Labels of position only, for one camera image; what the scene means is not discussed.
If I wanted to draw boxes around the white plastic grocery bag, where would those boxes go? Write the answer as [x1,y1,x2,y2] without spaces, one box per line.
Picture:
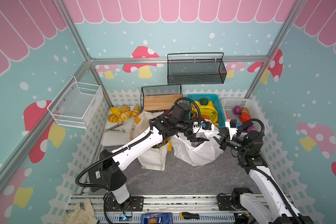
[171,127,224,166]

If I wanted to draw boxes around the white canvas tote bag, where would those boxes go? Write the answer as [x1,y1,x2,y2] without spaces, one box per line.
[130,111,171,171]

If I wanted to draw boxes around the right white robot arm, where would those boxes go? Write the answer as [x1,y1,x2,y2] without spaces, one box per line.
[216,119,313,224]

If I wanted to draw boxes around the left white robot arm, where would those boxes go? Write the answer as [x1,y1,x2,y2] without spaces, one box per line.
[75,97,214,205]

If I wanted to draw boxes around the red tomato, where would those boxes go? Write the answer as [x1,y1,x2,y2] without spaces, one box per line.
[240,113,251,123]

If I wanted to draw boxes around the yellow banana bunch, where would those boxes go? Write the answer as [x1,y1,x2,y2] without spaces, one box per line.
[199,105,220,127]

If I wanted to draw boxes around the green avocado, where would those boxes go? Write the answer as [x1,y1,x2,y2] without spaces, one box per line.
[200,98,209,105]

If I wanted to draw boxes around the brown potato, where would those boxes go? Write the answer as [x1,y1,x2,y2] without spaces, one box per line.
[241,107,249,114]

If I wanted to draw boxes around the purple onion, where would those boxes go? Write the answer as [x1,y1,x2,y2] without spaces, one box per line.
[232,105,242,115]

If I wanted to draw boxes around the teal plastic fruit basket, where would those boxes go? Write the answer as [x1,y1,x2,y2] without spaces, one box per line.
[187,93,225,128]

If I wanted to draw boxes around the white plastic vegetable basket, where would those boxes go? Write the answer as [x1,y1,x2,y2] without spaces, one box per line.
[221,98,267,134]

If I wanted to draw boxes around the striped bread roll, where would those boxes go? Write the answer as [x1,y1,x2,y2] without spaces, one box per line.
[110,107,121,117]

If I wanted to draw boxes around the metal tongs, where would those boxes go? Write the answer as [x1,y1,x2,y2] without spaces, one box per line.
[104,122,126,133]

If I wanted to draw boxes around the blue electronics box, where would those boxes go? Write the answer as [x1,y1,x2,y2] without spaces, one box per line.
[141,213,173,224]

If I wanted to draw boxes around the beige cloth rag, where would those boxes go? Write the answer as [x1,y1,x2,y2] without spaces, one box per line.
[60,198,99,224]

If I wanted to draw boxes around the black wire snack shelf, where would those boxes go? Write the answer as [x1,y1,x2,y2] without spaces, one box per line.
[141,85,182,112]

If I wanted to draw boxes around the black mesh wall basket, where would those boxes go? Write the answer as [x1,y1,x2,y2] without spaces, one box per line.
[167,52,227,85]

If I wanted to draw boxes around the black handled screwdriver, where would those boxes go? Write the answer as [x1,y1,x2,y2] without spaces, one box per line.
[180,211,227,220]

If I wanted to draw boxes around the white wire wall basket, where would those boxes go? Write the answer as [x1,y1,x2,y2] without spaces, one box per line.
[47,77,103,129]

